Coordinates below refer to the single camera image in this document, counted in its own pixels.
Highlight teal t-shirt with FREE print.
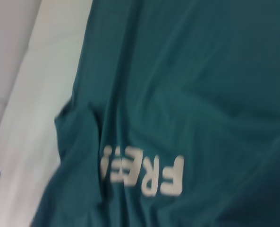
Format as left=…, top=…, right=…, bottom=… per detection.
left=24, top=0, right=280, bottom=227

